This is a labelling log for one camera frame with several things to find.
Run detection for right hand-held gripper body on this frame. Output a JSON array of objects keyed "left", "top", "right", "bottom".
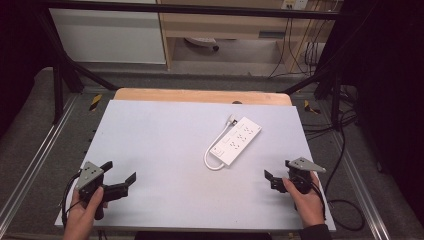
[{"left": 270, "top": 156, "right": 327, "bottom": 195}]

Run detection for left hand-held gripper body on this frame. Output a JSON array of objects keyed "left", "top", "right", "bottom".
[{"left": 75, "top": 161, "right": 130, "bottom": 221}]

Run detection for white power strip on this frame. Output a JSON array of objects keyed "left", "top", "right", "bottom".
[{"left": 210, "top": 116, "right": 263, "bottom": 167}]

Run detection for white power cable with plug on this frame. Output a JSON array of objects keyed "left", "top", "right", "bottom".
[{"left": 203, "top": 113, "right": 239, "bottom": 172}]

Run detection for person's left hand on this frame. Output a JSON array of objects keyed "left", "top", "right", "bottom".
[{"left": 63, "top": 186, "right": 110, "bottom": 235}]

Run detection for person's right hand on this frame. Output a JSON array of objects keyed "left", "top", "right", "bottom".
[{"left": 281, "top": 171, "right": 327, "bottom": 230}]

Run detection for yellow black tape marker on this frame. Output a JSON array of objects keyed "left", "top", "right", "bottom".
[
  {"left": 88, "top": 93, "right": 103, "bottom": 113},
  {"left": 303, "top": 99, "right": 322, "bottom": 116}
]

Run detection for person's dark clothing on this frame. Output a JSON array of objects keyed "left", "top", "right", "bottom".
[{"left": 134, "top": 231, "right": 274, "bottom": 240}]

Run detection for wooden table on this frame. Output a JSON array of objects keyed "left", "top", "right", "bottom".
[{"left": 113, "top": 87, "right": 293, "bottom": 107}]

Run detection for dark curtain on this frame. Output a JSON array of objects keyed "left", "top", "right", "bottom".
[
  {"left": 319, "top": 0, "right": 424, "bottom": 218},
  {"left": 0, "top": 0, "right": 54, "bottom": 138}
]

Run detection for white cabinet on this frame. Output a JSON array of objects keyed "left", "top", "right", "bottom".
[{"left": 49, "top": 7, "right": 167, "bottom": 65}]

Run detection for white device with black end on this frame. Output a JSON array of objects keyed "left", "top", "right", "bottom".
[{"left": 183, "top": 36, "right": 221, "bottom": 53}]

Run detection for light wooden desk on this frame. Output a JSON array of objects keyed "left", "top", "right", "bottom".
[{"left": 155, "top": 0, "right": 336, "bottom": 74}]

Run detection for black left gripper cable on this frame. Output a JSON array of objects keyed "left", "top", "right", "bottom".
[{"left": 60, "top": 171, "right": 84, "bottom": 230}]

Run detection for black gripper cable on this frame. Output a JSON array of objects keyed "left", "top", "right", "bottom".
[
  {"left": 310, "top": 181, "right": 328, "bottom": 222},
  {"left": 60, "top": 171, "right": 84, "bottom": 230}
]

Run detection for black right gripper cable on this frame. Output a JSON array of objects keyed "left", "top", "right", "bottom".
[{"left": 310, "top": 181, "right": 328, "bottom": 222}]

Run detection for bundle of black floor cables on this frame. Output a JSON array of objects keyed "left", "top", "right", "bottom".
[{"left": 301, "top": 84, "right": 359, "bottom": 143}]

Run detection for aluminium floor rail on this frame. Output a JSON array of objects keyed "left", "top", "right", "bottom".
[
  {"left": 0, "top": 94, "right": 80, "bottom": 232},
  {"left": 331, "top": 131, "right": 393, "bottom": 240}
]

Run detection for black floor cable loop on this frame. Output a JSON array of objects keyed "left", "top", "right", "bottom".
[{"left": 324, "top": 126, "right": 367, "bottom": 232}]

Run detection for hanging black cables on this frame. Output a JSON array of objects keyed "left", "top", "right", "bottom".
[{"left": 268, "top": 17, "right": 326, "bottom": 80}]

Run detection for white wall socket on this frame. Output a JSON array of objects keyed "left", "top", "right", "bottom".
[{"left": 281, "top": 0, "right": 310, "bottom": 11}]

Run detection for black metal frame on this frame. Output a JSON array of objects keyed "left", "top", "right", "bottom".
[{"left": 34, "top": 0, "right": 346, "bottom": 132}]

